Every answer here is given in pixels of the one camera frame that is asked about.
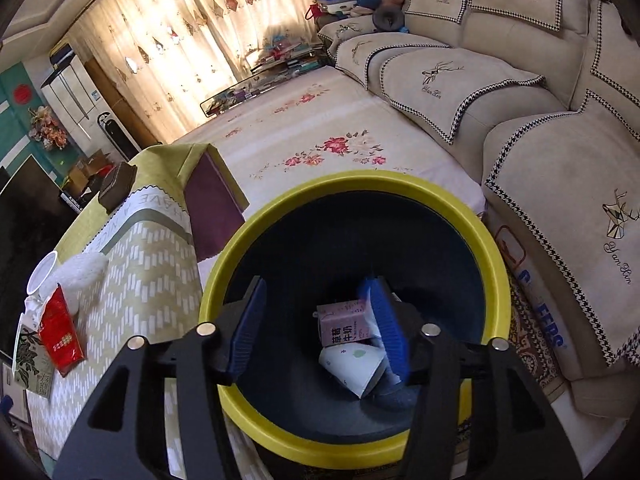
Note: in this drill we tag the purple cloth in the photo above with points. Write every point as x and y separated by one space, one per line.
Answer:
215 210

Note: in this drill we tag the yellow rimmed dark bin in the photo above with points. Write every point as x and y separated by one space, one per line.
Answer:
325 240

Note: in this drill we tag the plain white cup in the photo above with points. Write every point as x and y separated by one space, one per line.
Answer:
42 275

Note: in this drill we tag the white printed board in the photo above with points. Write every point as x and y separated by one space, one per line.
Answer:
520 260

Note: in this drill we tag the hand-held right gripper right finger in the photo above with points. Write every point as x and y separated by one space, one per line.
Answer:
387 332

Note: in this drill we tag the black television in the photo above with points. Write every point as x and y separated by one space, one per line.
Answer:
25 230

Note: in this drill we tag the artificial flower bunch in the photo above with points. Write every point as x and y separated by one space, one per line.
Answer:
47 127

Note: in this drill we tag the low glass rack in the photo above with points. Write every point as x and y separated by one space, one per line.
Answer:
225 102

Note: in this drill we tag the tower fan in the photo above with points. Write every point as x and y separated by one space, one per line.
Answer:
120 137

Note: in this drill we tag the green patterned tablecloth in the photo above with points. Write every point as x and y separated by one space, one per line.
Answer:
150 285

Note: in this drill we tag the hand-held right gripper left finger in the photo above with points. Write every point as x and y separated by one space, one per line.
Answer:
247 330

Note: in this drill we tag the pile of books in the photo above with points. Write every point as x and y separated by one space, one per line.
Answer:
285 60

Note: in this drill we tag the white towel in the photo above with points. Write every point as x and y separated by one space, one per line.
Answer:
82 272

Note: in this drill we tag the beige patterned curtain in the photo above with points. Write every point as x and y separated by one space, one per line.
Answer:
165 35

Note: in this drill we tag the leaf print box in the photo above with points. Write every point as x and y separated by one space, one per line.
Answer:
30 360

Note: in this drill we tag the red packet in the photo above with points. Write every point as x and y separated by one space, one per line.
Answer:
60 335

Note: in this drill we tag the beige sofa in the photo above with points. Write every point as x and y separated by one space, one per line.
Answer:
500 45

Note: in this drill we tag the dark neck pillow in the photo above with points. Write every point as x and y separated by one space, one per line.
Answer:
380 17

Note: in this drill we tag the floral bed mat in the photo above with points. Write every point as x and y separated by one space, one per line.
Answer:
310 115

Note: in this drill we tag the pile of cardboard boxes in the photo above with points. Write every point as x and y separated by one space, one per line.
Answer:
87 167

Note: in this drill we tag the pink milk carton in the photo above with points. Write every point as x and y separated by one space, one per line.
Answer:
340 325

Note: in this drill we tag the printed white paper cup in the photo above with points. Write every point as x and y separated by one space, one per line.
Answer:
350 365

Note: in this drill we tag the dark brown case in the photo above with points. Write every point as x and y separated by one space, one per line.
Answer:
117 185

